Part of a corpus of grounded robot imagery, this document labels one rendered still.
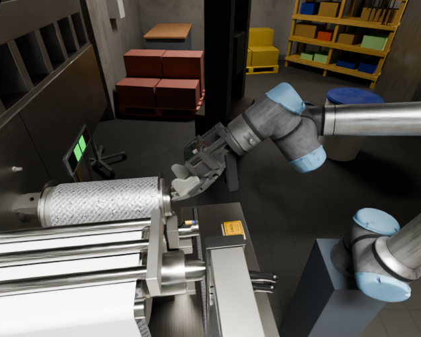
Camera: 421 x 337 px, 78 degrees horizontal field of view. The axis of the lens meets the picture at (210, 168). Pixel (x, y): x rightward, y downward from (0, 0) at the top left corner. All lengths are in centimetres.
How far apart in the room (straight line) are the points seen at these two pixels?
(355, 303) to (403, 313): 113
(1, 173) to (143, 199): 30
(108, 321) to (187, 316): 58
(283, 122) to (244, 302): 36
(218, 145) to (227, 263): 30
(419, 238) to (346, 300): 42
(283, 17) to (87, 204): 657
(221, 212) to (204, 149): 58
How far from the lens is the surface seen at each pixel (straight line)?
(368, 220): 90
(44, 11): 106
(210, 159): 55
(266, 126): 54
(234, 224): 104
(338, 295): 104
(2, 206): 71
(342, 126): 68
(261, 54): 583
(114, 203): 62
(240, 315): 30
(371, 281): 81
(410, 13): 459
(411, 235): 76
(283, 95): 54
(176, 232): 66
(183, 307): 89
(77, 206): 65
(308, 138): 57
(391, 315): 218
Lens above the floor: 171
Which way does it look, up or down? 37 degrees down
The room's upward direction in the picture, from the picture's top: straight up
